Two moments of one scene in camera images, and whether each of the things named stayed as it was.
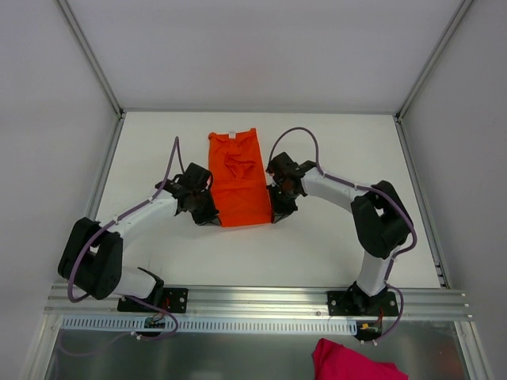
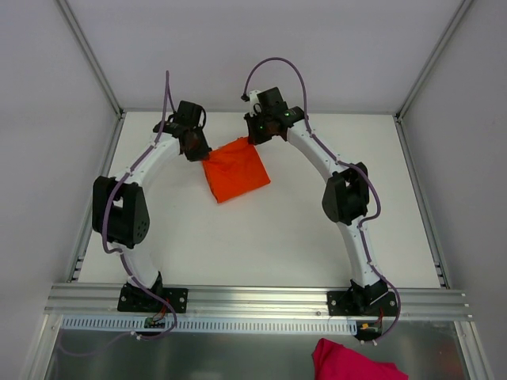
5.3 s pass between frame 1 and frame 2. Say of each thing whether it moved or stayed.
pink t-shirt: stayed
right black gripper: moved
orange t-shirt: moved
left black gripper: moved
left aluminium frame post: stayed
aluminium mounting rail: stayed
